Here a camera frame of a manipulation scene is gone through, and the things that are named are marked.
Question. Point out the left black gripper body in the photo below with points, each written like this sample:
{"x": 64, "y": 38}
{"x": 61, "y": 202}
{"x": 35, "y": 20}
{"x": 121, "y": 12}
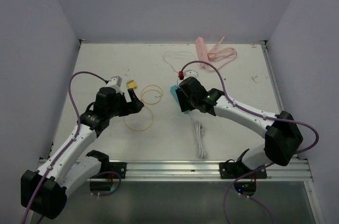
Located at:
{"x": 119, "y": 105}

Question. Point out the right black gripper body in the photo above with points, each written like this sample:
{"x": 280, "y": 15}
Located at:
{"x": 193, "y": 103}

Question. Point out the teal power strip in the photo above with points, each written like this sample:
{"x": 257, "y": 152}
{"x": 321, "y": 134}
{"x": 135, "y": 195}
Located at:
{"x": 173, "y": 93}

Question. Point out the yellow plug adapter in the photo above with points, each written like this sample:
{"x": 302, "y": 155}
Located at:
{"x": 131, "y": 84}

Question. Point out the yellow plug with cable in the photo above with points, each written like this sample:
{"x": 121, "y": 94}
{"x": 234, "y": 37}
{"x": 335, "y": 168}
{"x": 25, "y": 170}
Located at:
{"x": 150, "y": 95}

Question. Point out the pink power strip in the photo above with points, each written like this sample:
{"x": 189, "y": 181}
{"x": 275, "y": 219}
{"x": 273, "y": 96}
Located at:
{"x": 221, "y": 56}

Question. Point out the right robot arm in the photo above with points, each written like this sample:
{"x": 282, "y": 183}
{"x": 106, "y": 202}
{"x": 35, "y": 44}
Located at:
{"x": 282, "y": 137}

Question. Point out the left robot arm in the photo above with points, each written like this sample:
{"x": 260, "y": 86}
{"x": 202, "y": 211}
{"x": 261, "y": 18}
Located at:
{"x": 46, "y": 190}

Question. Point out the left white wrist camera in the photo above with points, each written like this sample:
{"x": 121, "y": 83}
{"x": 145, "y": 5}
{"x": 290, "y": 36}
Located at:
{"x": 115, "y": 83}

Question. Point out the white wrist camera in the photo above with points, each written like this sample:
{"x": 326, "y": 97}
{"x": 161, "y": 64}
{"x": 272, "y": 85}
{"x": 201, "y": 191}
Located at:
{"x": 115, "y": 83}
{"x": 188, "y": 73}

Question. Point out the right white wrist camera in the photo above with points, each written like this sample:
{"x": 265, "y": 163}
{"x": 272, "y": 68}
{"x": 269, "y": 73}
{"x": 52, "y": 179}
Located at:
{"x": 188, "y": 73}

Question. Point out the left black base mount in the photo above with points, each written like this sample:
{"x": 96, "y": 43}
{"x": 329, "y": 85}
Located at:
{"x": 117, "y": 167}

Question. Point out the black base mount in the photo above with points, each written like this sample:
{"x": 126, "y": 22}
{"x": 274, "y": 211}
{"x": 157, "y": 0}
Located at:
{"x": 231, "y": 169}
{"x": 117, "y": 167}

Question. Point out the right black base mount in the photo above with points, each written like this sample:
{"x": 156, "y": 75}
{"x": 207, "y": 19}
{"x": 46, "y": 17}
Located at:
{"x": 231, "y": 169}

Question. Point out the aluminium front rail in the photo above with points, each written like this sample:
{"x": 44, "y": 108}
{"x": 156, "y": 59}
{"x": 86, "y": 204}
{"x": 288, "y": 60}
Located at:
{"x": 208, "y": 170}

